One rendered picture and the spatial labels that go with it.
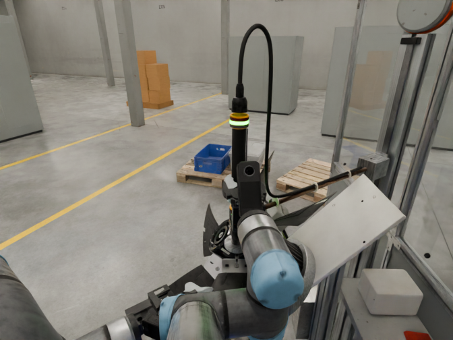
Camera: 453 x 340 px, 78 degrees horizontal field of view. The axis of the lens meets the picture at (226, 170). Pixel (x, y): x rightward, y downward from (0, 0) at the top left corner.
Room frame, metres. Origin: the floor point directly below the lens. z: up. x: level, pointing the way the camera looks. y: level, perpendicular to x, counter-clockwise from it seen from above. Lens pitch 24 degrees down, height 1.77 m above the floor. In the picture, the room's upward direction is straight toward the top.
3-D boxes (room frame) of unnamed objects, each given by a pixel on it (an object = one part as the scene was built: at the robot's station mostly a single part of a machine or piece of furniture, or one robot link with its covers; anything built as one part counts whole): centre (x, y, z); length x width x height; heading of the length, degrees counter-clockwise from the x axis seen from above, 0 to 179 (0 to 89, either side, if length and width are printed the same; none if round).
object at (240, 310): (0.35, -0.05, 1.34); 0.11 x 0.08 x 0.11; 98
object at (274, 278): (0.35, -0.07, 1.44); 0.11 x 0.08 x 0.09; 8
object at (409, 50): (1.00, -0.60, 1.48); 0.05 x 0.03 x 0.62; 33
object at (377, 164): (0.97, -0.55, 1.35); 0.10 x 0.07 x 0.09; 123
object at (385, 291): (0.80, -0.61, 0.92); 0.17 x 0.16 x 0.11; 88
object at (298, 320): (0.85, -0.37, 0.73); 0.15 x 0.09 x 0.22; 88
